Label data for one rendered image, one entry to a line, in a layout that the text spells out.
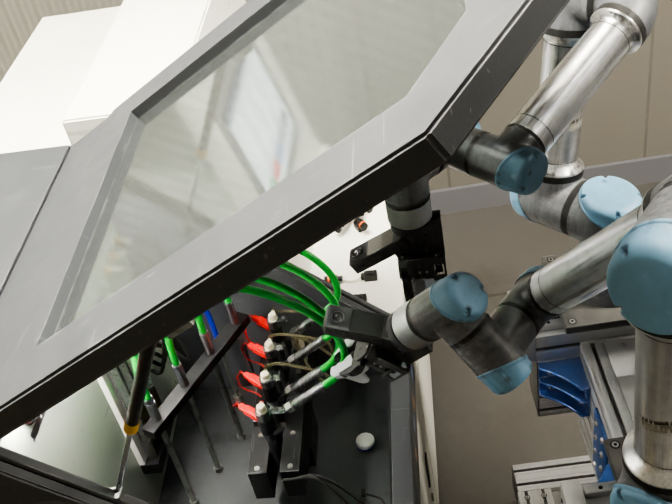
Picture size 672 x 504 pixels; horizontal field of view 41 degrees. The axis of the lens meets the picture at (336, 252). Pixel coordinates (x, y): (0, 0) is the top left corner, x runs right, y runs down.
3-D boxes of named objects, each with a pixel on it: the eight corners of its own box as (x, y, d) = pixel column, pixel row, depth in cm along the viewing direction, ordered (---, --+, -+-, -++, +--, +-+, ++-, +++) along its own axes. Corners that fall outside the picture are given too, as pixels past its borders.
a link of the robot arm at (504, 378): (554, 344, 134) (506, 290, 134) (519, 393, 128) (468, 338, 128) (523, 356, 141) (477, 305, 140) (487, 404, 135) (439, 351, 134)
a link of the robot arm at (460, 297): (479, 331, 126) (439, 287, 126) (433, 356, 134) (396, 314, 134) (502, 299, 131) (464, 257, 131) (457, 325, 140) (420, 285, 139)
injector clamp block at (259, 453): (313, 516, 175) (298, 469, 166) (264, 519, 177) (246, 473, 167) (321, 386, 201) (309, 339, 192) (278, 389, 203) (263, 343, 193)
